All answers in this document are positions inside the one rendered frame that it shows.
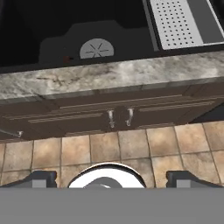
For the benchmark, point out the dark brown cabinet door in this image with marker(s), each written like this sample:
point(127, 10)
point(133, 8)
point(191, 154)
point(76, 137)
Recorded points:
point(175, 109)
point(58, 119)

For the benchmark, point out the white and black round object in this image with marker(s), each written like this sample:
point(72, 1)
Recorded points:
point(116, 175)

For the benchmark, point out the black sink basin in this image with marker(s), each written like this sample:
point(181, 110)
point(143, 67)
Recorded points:
point(35, 29)

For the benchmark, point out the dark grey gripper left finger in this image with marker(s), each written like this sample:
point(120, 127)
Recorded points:
point(43, 177)

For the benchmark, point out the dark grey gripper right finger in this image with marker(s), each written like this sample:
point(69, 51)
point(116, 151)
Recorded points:
point(178, 177)

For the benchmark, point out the perforated metal sink tray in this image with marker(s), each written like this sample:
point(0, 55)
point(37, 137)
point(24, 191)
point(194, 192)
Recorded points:
point(175, 23)

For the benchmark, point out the grey round sink drain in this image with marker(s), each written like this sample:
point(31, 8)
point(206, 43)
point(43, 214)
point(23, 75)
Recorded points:
point(96, 49)

